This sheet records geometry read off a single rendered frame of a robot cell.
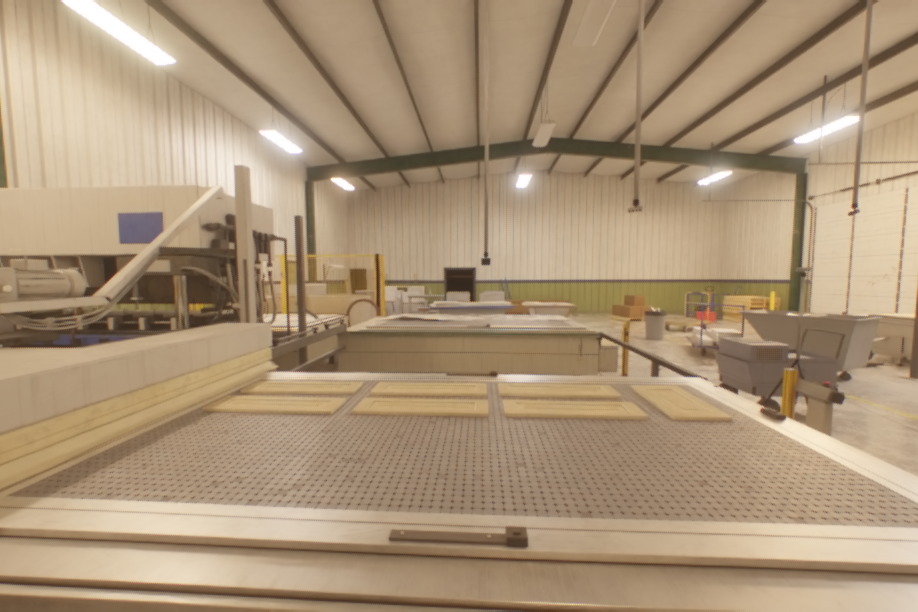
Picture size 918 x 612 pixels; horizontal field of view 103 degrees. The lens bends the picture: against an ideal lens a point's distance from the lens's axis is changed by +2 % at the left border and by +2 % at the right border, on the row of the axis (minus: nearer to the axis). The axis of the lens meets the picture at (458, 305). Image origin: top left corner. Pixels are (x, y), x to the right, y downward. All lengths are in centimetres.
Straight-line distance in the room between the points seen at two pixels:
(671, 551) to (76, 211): 498
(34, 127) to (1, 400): 606
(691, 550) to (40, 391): 211
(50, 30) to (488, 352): 739
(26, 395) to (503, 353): 419
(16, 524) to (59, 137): 669
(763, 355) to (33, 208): 739
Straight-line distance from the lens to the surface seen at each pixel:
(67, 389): 206
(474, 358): 496
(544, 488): 131
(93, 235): 484
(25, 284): 298
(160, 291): 486
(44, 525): 158
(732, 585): 118
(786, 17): 947
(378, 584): 104
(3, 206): 555
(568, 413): 188
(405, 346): 503
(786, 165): 1597
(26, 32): 812
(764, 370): 517
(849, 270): 1479
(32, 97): 784
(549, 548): 109
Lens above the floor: 152
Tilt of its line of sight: 4 degrees down
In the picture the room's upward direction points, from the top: straight up
